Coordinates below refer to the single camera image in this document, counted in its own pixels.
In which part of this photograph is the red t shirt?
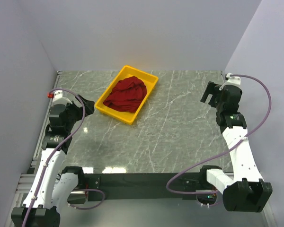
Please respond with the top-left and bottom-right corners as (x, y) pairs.
(103, 76), (147, 113)

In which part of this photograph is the yellow plastic tray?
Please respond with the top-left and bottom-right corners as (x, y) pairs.
(95, 65), (159, 125)

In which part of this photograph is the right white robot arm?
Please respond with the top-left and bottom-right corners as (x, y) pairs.
(200, 82), (273, 212)

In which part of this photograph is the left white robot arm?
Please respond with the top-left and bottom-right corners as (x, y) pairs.
(11, 90), (95, 227)

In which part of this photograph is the black base beam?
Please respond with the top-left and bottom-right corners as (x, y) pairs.
(66, 172), (225, 204)

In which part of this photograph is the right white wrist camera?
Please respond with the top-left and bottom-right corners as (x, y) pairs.
(219, 73), (241, 91)

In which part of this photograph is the aluminium frame rail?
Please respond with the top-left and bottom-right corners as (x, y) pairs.
(14, 70), (62, 197)

